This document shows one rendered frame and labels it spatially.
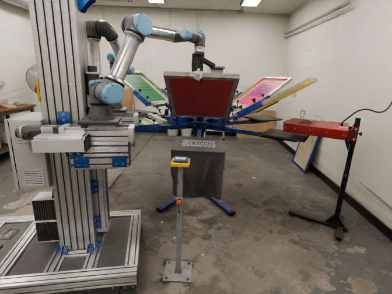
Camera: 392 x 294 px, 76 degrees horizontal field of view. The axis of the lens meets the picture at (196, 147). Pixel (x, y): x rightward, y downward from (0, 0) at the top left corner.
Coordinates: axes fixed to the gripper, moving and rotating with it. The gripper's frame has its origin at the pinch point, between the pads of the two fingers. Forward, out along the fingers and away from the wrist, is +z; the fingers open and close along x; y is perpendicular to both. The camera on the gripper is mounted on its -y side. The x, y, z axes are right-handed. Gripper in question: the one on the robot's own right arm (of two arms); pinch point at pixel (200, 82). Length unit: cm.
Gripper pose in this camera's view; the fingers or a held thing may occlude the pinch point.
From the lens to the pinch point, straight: 181.2
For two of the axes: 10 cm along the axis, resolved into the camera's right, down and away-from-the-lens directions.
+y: -10.0, -0.4, 0.1
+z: -0.4, 10.0, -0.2
